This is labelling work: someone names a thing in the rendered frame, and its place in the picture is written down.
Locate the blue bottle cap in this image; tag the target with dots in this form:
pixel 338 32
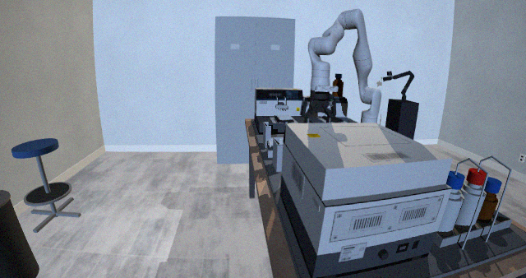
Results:
pixel 493 184
pixel 455 181

